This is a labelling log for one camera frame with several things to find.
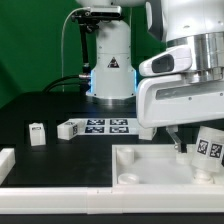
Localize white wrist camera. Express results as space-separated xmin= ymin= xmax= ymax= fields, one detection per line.
xmin=139 ymin=45 xmax=192 ymax=77

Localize white square table top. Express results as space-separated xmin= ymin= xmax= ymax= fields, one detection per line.
xmin=111 ymin=143 xmax=224 ymax=187

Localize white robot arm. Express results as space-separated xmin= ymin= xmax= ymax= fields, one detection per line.
xmin=77 ymin=0 xmax=224 ymax=150

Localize white camera cable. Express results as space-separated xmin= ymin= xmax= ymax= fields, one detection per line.
xmin=60 ymin=7 xmax=90 ymax=93

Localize black camera stand pole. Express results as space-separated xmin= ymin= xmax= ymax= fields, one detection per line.
xmin=79 ymin=24 xmax=91 ymax=74

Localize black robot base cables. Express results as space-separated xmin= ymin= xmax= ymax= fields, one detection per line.
xmin=42 ymin=75 xmax=92 ymax=94

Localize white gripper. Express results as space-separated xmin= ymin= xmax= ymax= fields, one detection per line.
xmin=136 ymin=75 xmax=224 ymax=153

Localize white U-shaped fence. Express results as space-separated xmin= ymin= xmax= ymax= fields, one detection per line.
xmin=0 ymin=148 xmax=224 ymax=214

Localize black camera on mount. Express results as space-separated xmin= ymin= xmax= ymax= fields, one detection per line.
xmin=71 ymin=5 xmax=122 ymax=23

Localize fiducial marker sheet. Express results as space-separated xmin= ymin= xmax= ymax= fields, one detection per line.
xmin=71 ymin=118 xmax=139 ymax=135

